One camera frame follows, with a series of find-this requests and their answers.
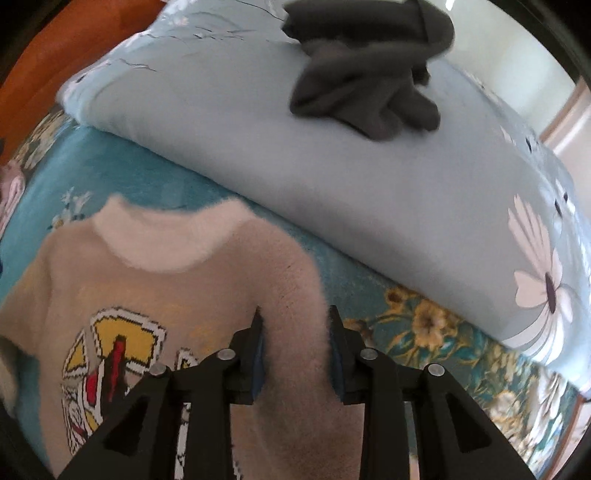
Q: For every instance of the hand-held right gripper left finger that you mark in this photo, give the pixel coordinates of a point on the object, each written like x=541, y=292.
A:
x=257, y=369

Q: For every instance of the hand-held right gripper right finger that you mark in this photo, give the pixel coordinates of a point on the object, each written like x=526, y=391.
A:
x=336, y=371

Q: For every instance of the beige fuzzy printed sweater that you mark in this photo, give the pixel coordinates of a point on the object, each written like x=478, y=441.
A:
x=184, y=295

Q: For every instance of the teal floral bed sheet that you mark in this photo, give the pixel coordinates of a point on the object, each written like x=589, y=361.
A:
x=415, y=337

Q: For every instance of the light blue floral quilt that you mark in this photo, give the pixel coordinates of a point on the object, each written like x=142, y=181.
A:
x=323, y=152

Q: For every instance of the dark grey garment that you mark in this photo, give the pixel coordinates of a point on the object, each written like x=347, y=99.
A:
x=369, y=78

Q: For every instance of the pink cloth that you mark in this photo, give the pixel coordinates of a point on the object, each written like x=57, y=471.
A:
x=9, y=189

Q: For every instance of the orange wooden headboard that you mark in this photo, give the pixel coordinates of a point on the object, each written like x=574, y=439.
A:
x=60, y=50

